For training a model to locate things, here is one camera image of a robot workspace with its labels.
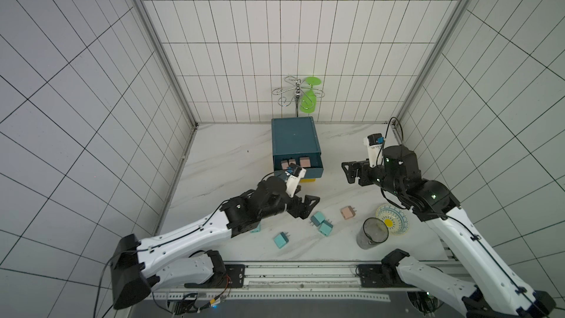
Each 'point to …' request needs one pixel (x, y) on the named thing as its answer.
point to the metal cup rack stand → (290, 94)
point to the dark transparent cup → (373, 232)
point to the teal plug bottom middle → (281, 240)
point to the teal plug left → (257, 230)
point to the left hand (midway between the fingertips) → (304, 198)
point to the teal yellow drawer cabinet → (294, 138)
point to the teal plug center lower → (326, 227)
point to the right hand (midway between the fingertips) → (346, 162)
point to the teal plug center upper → (317, 218)
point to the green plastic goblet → (308, 102)
